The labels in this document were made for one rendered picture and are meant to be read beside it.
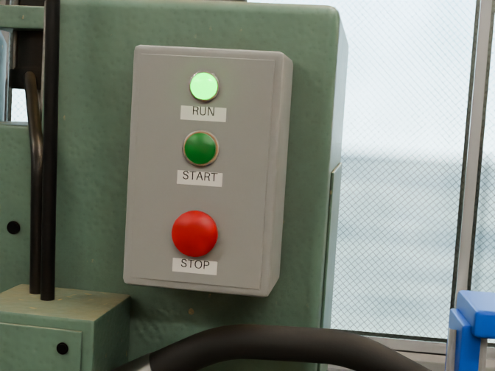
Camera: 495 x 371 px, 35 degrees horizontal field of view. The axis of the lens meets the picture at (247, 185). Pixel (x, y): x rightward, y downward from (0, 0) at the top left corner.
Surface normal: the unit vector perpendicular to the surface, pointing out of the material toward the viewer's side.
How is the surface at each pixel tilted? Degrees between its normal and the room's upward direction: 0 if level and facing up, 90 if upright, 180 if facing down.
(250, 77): 90
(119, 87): 90
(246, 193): 90
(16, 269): 90
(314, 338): 52
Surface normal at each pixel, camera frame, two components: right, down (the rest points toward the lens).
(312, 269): 0.10, 0.09
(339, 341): -0.01, -0.54
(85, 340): -0.16, 0.07
